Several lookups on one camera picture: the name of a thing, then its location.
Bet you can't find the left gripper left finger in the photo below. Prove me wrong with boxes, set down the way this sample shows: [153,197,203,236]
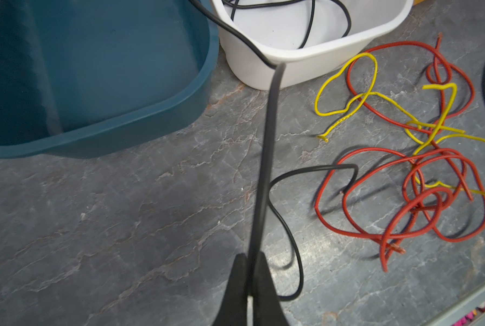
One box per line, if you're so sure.
[213,253,247,326]

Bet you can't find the yellow cable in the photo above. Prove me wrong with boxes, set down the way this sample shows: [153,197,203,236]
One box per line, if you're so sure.
[313,52,485,196]

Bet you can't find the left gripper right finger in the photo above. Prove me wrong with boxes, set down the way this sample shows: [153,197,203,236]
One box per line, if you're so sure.
[252,252,289,326]

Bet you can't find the black cable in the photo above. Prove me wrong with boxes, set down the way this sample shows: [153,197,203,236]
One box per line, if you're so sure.
[187,0,359,302]

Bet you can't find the white plastic bin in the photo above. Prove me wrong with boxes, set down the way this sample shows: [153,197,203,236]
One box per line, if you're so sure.
[211,0,413,88]

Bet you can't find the teal plastic bin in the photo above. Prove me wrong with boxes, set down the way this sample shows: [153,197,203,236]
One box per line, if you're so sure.
[0,1,219,159]

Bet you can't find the red cables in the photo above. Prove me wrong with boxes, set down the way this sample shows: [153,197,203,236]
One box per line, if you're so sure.
[313,33,485,273]

